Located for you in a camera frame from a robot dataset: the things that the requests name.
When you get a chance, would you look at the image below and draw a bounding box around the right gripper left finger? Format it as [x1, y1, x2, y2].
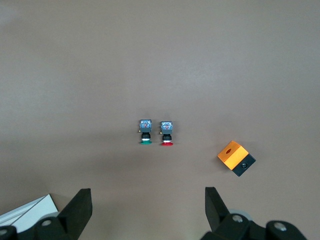
[33, 188, 94, 240]

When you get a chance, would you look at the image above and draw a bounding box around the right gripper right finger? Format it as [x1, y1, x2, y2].
[201, 186, 253, 240]

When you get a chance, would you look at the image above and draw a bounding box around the white drawer cabinet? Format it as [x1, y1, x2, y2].
[0, 193, 60, 235]

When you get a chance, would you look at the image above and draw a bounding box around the orange black button box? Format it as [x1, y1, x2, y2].
[216, 140, 257, 178]

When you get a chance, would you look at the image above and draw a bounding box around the red push button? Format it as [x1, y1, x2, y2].
[159, 120, 175, 147]

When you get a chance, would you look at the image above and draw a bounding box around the green push button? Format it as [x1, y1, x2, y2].
[137, 119, 153, 146]

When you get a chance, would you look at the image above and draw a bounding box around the brown table cover mat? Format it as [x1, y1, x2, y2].
[0, 0, 320, 240]

